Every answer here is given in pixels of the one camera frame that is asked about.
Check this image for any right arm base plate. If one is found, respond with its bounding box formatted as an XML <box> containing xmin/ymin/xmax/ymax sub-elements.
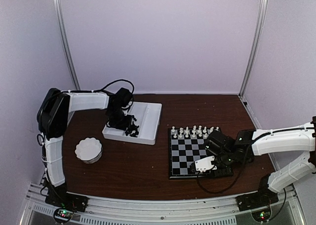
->
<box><xmin>236</xmin><ymin>190</ymin><xmax>279</xmax><ymax>212</ymax></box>

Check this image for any black chess pieces pile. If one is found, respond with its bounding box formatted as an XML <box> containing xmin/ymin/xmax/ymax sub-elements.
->
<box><xmin>124</xmin><ymin>115</ymin><xmax>139</xmax><ymax>137</ymax></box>

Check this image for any white plastic tray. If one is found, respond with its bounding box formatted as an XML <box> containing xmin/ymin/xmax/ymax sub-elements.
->
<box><xmin>102</xmin><ymin>102</ymin><xmax>162</xmax><ymax>145</ymax></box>

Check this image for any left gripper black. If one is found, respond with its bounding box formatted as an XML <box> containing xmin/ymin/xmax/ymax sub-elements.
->
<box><xmin>108</xmin><ymin>108</ymin><xmax>132</xmax><ymax>131</ymax></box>

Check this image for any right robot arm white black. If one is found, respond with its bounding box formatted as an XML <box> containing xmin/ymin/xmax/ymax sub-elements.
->
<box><xmin>194</xmin><ymin>119</ymin><xmax>316</xmax><ymax>206</ymax></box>

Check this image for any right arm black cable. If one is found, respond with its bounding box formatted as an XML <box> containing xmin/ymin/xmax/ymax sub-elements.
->
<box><xmin>196</xmin><ymin>145</ymin><xmax>250</xmax><ymax>194</ymax></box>

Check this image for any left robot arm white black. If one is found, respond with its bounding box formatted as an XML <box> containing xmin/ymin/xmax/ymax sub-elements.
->
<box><xmin>37</xmin><ymin>88</ymin><xmax>138</xmax><ymax>207</ymax></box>

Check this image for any white scalloped bowl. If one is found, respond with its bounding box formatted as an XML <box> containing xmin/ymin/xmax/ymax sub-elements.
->
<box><xmin>75</xmin><ymin>137</ymin><xmax>103</xmax><ymax>164</ymax></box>

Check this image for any right aluminium frame post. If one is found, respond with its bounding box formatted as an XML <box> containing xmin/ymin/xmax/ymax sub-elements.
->
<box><xmin>238</xmin><ymin>0</ymin><xmax>269</xmax><ymax>99</ymax></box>

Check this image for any aluminium frame post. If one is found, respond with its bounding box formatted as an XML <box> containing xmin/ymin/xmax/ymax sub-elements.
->
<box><xmin>238</xmin><ymin>0</ymin><xmax>269</xmax><ymax>99</ymax></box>
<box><xmin>53</xmin><ymin>0</ymin><xmax>80</xmax><ymax>90</ymax></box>

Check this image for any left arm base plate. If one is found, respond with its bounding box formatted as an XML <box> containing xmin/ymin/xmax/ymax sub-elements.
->
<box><xmin>45</xmin><ymin>191</ymin><xmax>89</xmax><ymax>212</ymax></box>

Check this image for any aluminium front rail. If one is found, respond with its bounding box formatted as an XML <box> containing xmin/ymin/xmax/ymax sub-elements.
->
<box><xmin>17</xmin><ymin>183</ymin><xmax>307</xmax><ymax>225</ymax></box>

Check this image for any black and silver chessboard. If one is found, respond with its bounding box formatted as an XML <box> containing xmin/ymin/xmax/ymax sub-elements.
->
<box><xmin>168</xmin><ymin>127</ymin><xmax>221</xmax><ymax>180</ymax></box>

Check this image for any white chess pieces row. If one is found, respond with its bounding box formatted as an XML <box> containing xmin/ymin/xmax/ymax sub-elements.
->
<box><xmin>169</xmin><ymin>125</ymin><xmax>221</xmax><ymax>139</ymax></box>

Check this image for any left aluminium frame post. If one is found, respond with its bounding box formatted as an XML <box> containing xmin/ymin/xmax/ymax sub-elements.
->
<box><xmin>53</xmin><ymin>0</ymin><xmax>80</xmax><ymax>90</ymax></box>

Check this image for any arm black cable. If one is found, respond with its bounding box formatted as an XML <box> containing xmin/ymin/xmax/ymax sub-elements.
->
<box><xmin>100</xmin><ymin>79</ymin><xmax>135</xmax><ymax>111</ymax></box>
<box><xmin>196</xmin><ymin>145</ymin><xmax>250</xmax><ymax>194</ymax></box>

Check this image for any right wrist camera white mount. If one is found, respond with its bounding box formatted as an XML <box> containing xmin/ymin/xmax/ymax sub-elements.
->
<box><xmin>194</xmin><ymin>156</ymin><xmax>217</xmax><ymax>173</ymax></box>

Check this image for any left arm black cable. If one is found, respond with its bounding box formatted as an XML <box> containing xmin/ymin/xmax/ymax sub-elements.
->
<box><xmin>100</xmin><ymin>79</ymin><xmax>135</xmax><ymax>111</ymax></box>

